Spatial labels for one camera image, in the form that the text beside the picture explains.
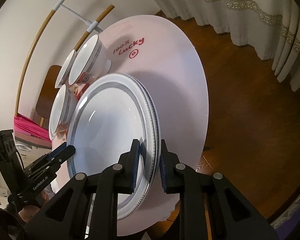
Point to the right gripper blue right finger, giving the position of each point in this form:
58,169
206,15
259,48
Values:
170,179

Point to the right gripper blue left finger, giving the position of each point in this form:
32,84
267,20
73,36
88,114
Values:
129,172

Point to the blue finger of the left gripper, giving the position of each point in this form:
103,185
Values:
56,151
67,153

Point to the white bowl red pattern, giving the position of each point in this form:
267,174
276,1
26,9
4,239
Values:
62,111

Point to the person's left hand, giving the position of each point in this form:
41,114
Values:
28,212

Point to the pink cloth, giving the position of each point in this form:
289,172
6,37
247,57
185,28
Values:
30,132

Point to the brown wooden chair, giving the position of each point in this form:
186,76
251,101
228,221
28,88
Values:
47,94

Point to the pink round table mat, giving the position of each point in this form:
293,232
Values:
157,53

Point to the white ballet bar stand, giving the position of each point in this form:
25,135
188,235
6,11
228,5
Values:
87,22

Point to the purple cloth covered furniture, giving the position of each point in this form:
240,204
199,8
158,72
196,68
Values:
287,221

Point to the lower wooden ballet bar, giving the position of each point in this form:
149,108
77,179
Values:
93,26

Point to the wooden ballet bar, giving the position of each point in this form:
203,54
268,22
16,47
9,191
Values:
31,51
93,26

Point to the upper wooden ballet bar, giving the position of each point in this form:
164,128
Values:
31,51

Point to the right beige curtain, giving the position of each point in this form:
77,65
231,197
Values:
287,57

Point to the beige curtain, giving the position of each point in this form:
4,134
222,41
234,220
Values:
249,22
287,57

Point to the left beige curtain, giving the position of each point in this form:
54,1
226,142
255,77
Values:
249,22

